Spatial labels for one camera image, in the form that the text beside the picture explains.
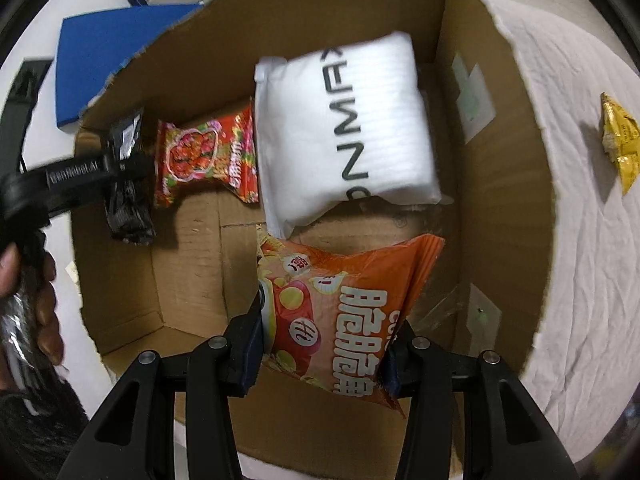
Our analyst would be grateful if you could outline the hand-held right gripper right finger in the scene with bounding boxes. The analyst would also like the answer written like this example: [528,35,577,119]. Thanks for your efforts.
[380,317,581,480]

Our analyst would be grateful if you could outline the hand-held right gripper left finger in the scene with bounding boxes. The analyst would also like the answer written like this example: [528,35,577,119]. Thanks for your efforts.
[56,285,267,480]

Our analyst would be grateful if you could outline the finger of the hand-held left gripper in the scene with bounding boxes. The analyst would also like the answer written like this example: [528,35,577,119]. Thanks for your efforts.
[45,151,156,217]

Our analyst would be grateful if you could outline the black snack packet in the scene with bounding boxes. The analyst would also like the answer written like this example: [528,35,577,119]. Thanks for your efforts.
[102,110,157,246]

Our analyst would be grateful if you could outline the orange snack bag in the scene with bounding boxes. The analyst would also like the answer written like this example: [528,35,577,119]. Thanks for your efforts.
[255,232,446,418]

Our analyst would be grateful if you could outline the cardboard box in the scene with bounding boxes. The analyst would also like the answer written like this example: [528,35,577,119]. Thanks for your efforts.
[70,0,561,480]

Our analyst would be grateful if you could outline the person's left forearm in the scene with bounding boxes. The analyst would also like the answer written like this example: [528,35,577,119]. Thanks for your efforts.
[0,372,93,480]

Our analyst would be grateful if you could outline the person's left hand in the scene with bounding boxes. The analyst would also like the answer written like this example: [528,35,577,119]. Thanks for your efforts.
[0,247,65,368]

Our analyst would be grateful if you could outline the black flat object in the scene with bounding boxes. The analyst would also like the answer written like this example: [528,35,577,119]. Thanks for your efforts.
[0,59,53,176]

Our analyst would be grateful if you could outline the red snack packet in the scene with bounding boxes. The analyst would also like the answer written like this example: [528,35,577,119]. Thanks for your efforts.
[154,102,261,209]

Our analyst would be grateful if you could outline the blue foam board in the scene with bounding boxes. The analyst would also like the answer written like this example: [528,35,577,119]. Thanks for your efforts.
[54,3,203,131]

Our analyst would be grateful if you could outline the white foam packet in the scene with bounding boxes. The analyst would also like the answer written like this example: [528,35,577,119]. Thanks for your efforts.
[254,31,453,238]

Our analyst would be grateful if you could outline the yellow snack packet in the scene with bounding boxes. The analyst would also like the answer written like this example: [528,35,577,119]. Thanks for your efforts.
[600,92,640,196]

